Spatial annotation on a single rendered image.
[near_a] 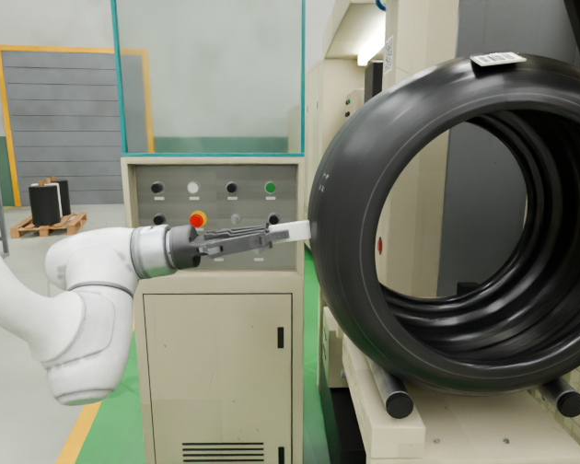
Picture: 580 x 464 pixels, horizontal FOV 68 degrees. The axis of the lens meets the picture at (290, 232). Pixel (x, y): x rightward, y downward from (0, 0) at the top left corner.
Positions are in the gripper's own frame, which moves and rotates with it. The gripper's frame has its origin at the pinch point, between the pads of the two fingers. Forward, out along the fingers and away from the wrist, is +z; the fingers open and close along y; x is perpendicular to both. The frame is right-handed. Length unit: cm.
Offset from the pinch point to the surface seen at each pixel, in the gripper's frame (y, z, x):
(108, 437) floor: 100, -97, 103
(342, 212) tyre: -10.6, 8.1, -4.0
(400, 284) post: 25.8, 24.1, 22.2
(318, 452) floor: 90, -4, 117
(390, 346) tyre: -11.4, 13.0, 17.8
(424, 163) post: 25.7, 32.1, -5.9
